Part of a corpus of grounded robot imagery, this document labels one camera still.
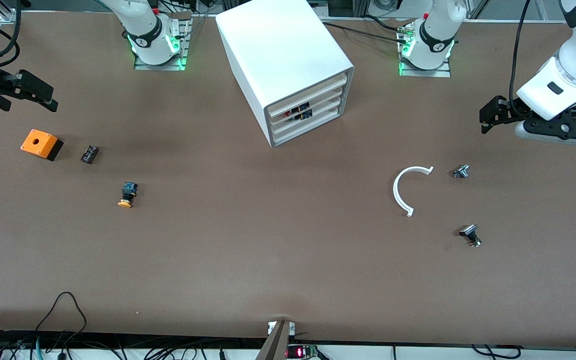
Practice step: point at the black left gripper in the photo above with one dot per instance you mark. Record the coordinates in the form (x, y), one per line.
(509, 113)

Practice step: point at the red push button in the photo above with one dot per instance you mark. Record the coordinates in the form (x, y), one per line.
(299, 108)

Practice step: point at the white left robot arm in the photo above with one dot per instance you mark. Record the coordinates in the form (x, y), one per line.
(438, 30)

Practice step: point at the yellow push button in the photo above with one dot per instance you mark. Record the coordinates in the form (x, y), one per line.
(127, 196)

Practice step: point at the small black terminal block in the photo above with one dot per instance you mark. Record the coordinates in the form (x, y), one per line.
(89, 154)

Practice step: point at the white curved plastic arc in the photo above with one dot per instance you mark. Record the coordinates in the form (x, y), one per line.
(396, 192)

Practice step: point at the red LED display module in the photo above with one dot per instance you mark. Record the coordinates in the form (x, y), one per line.
(300, 352)

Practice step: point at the orange button enclosure box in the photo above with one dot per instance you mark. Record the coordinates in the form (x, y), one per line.
(38, 142)

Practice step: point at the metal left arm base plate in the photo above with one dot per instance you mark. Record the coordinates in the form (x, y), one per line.
(438, 73)

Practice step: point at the small silver knob switch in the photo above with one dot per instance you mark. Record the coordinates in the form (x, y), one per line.
(461, 171)

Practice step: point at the aluminium frame corner profile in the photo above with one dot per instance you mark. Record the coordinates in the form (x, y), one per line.
(7, 17)

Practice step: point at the black silver key switch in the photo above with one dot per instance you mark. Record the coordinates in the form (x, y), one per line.
(469, 234)

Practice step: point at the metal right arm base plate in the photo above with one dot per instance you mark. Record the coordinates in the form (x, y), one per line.
(168, 66)

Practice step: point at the white mounting bracket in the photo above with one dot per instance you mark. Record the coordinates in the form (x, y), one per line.
(271, 327)

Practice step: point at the grey camera mount beam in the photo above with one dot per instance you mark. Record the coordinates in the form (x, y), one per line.
(275, 345)

